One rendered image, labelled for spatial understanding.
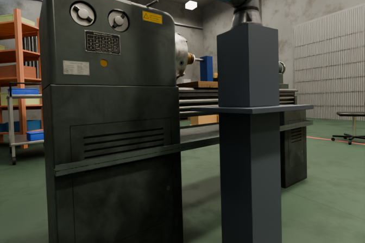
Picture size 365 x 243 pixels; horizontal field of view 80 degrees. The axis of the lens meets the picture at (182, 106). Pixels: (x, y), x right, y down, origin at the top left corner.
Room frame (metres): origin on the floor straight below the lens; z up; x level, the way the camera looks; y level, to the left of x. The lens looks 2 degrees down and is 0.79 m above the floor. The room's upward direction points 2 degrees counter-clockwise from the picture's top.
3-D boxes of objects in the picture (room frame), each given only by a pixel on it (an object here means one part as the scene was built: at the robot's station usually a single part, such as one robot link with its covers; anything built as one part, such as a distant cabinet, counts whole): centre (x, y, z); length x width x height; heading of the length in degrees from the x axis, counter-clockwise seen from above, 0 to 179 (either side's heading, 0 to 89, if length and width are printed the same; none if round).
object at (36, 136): (3.34, 2.32, 0.54); 1.15 x 0.67 x 1.08; 35
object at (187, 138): (1.65, -0.20, 0.53); 2.10 x 0.60 x 0.02; 126
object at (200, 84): (1.59, -0.12, 0.89); 0.36 x 0.30 x 0.04; 36
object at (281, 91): (1.65, -0.20, 0.77); 2.10 x 0.34 x 0.18; 126
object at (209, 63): (1.65, -0.19, 1.00); 0.08 x 0.06 x 0.23; 36
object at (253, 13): (1.04, -0.31, 1.15); 0.15 x 0.15 x 0.10
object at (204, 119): (5.51, -0.88, 0.22); 1.22 x 0.84 x 0.44; 118
